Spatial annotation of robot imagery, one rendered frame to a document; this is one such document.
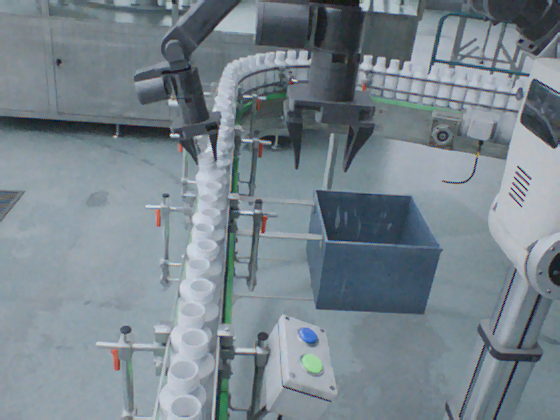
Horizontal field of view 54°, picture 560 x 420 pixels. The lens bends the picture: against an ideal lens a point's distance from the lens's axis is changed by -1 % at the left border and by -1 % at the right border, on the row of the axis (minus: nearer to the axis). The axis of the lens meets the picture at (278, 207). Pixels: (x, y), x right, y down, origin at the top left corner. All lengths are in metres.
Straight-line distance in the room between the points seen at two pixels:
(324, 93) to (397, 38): 5.71
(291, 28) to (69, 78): 3.92
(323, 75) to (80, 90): 3.92
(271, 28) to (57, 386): 1.95
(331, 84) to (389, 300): 1.00
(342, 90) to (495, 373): 0.80
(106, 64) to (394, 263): 3.28
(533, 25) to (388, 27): 5.14
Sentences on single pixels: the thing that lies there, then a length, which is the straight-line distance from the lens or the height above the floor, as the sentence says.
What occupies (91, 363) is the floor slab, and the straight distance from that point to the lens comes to 2.46.
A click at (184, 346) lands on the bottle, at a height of 1.16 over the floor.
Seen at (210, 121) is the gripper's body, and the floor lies 1.29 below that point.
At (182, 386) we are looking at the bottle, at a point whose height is 1.15.
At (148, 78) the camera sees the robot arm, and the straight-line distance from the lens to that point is 1.15.
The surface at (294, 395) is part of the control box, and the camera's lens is 0.81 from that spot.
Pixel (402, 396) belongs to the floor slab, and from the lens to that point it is 2.44.
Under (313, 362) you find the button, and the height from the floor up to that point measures 1.12.
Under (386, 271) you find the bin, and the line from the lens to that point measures 1.52.
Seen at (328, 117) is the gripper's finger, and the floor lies 1.47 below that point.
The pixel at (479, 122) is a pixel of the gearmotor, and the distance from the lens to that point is 2.44.
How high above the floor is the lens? 1.67
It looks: 27 degrees down
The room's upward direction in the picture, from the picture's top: 6 degrees clockwise
